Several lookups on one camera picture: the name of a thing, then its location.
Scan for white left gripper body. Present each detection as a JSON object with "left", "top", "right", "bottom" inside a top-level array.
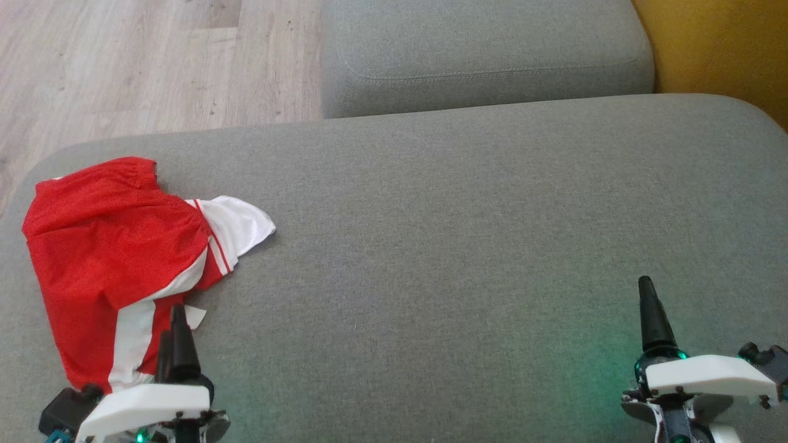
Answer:
[{"left": 75, "top": 375, "right": 231, "bottom": 443}]

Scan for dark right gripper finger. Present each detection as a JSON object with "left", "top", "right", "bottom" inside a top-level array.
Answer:
[{"left": 637, "top": 276, "right": 678, "bottom": 353}]

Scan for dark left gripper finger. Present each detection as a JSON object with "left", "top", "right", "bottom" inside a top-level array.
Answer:
[
  {"left": 157, "top": 331, "right": 174, "bottom": 383},
  {"left": 169, "top": 303, "right": 202, "bottom": 382}
]

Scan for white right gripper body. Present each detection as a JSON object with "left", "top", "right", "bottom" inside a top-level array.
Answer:
[{"left": 622, "top": 346, "right": 779, "bottom": 443}]

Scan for red shorts with white stripe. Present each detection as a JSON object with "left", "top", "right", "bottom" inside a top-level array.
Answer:
[{"left": 22, "top": 156, "right": 235, "bottom": 394}]

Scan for large grey sofa seat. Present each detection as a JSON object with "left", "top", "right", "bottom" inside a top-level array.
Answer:
[{"left": 0, "top": 94, "right": 788, "bottom": 443}]

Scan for grey sofa seat cushion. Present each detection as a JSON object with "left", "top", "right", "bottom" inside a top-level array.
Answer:
[{"left": 320, "top": 0, "right": 655, "bottom": 119}]

